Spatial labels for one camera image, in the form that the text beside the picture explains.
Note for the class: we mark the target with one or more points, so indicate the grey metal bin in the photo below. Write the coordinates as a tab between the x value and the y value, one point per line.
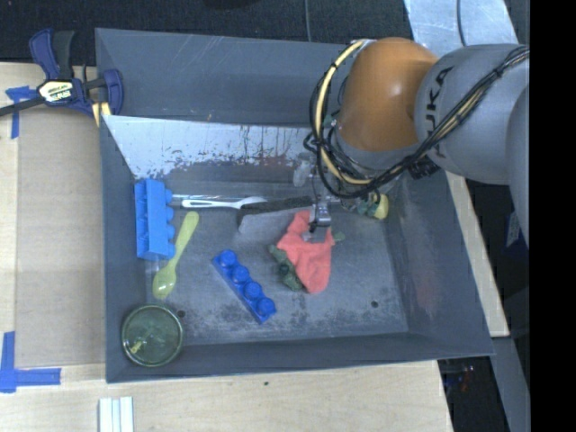
252	79

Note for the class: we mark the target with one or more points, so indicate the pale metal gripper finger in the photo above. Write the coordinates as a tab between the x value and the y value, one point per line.
326	231
311	227

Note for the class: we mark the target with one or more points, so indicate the black and grey flat tool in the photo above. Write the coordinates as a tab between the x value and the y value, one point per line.
270	209

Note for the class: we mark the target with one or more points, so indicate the long blue four-stud brick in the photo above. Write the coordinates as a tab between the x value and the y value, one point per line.
245	286

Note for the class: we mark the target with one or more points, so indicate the orange-red cloth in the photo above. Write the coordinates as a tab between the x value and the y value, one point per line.
310	259

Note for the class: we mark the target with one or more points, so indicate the wide blue toy brick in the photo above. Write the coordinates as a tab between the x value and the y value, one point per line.
154	218

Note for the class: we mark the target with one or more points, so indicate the yellow-green plastic spoon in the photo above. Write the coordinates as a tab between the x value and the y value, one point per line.
176	252

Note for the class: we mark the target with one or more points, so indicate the white plastic fork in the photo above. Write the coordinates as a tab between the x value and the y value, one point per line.
225	204

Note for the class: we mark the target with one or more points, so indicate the green camouflage toy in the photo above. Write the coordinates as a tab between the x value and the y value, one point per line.
288	272

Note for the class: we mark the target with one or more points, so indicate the green clear round lid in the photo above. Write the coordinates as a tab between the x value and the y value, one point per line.
152	336

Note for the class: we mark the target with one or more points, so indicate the yellow round toy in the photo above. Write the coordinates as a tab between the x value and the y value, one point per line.
382	207

